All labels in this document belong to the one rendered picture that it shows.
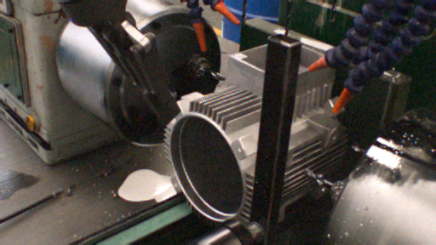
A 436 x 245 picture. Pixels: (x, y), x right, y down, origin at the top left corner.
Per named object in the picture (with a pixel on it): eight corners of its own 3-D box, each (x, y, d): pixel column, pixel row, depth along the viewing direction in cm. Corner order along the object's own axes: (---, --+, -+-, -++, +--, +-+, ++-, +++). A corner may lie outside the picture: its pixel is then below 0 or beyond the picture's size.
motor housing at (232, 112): (253, 150, 95) (262, 50, 85) (337, 202, 82) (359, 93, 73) (162, 191, 83) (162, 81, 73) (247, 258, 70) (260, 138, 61)
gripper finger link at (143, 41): (113, 1, 57) (140, 11, 54) (134, 34, 61) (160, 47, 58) (97, 14, 57) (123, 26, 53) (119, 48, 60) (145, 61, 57)
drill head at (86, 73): (126, 69, 124) (124, -37, 112) (233, 131, 101) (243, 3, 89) (29, 98, 109) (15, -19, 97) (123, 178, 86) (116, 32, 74)
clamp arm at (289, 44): (261, 229, 65) (283, 31, 52) (278, 242, 63) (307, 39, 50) (240, 242, 62) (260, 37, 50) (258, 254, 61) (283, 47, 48)
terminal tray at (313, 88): (279, 80, 84) (283, 37, 81) (332, 105, 78) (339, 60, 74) (223, 100, 77) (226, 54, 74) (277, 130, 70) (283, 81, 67)
